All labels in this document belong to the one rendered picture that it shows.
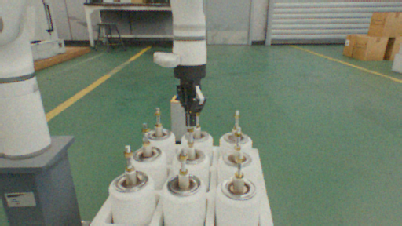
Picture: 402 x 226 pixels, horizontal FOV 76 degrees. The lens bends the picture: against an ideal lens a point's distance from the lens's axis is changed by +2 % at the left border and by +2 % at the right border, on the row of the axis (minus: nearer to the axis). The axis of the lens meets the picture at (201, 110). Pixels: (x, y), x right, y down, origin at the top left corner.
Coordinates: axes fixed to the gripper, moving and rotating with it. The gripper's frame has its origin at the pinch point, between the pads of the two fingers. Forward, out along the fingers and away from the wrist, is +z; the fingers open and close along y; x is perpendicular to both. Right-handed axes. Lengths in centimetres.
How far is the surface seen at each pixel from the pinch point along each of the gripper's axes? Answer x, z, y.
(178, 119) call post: -7.1, 11.0, 25.9
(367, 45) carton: -328, 14, 155
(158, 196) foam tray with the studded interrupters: 9.9, 18.3, -1.6
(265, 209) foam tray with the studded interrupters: -10.5, 17.6, -17.8
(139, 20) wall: -114, -11, 489
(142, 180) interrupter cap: 14.0, 10.4, -4.3
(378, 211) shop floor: -57, 36, -20
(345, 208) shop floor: -49, 36, -14
